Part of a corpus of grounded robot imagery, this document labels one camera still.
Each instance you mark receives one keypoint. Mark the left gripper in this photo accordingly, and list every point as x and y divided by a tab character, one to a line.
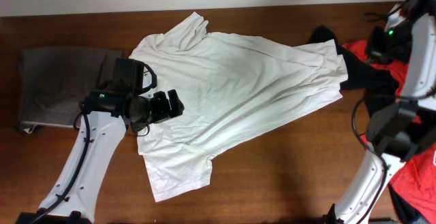
163	110

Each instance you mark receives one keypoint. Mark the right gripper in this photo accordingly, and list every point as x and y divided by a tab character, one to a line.
376	52

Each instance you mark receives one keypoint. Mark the white t-shirt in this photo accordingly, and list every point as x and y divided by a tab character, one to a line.
234	88

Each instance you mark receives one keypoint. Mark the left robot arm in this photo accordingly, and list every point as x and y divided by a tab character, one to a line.
116	105

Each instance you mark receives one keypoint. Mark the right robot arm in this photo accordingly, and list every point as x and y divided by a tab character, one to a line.
406	126

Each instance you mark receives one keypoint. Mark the black garment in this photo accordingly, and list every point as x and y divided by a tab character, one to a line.
374	79

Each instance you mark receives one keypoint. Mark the folded grey trousers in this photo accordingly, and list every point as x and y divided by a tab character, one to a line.
55	79

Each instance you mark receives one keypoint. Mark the red t-shirt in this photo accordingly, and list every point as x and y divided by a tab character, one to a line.
415	182

